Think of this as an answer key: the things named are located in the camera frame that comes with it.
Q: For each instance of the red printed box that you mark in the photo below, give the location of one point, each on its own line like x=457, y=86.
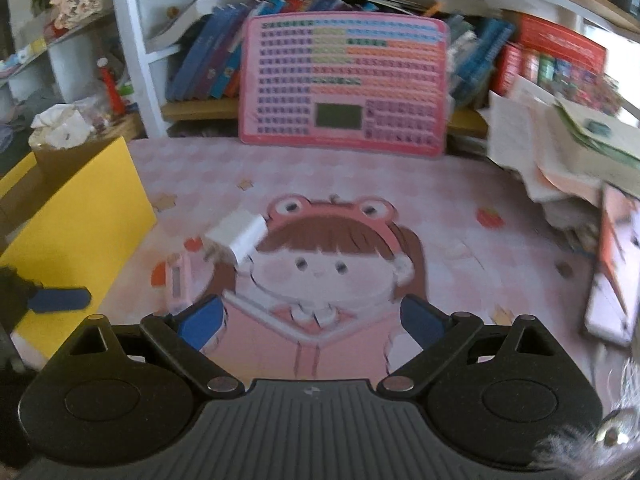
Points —
x=555, y=55

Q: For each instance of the pink white booklet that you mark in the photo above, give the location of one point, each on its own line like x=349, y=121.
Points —
x=612, y=270

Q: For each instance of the white wooden bookshelf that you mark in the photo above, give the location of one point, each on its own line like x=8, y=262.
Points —
x=130, y=50

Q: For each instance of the pink learning board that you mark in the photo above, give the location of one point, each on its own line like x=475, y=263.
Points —
x=345, y=80

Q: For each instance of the red bottle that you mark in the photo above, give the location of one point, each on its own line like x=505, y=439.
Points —
x=112, y=90

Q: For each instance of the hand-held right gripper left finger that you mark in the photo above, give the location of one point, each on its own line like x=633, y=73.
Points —
x=200, y=322

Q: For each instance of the white charger adapter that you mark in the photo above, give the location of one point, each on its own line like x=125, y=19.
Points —
x=235, y=237

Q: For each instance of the white green container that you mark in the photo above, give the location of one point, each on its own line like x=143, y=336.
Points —
x=125, y=91

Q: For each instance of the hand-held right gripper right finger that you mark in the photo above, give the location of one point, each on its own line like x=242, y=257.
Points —
x=422, y=322

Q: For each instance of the row of blue books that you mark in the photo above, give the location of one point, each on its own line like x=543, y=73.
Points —
x=215, y=55

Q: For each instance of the low white curved shelf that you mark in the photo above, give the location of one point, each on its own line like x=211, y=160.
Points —
x=65, y=60

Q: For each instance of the pink cartoon printed mat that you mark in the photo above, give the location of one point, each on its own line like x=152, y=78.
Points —
x=350, y=210

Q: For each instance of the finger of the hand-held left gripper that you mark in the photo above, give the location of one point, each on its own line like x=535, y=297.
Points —
x=60, y=300

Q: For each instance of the open white book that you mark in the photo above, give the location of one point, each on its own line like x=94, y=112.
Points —
x=172, y=27

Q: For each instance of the small pink device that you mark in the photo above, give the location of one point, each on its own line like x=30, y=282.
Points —
x=176, y=280

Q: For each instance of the stack of blue workbooks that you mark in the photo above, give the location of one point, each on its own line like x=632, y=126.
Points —
x=475, y=60

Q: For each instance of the yellow cardboard box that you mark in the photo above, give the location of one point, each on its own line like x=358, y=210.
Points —
x=85, y=220

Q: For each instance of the floral tissue pack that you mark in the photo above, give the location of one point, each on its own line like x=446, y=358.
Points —
x=62, y=127

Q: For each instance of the pile of loose papers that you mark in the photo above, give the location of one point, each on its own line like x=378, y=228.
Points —
x=565, y=160

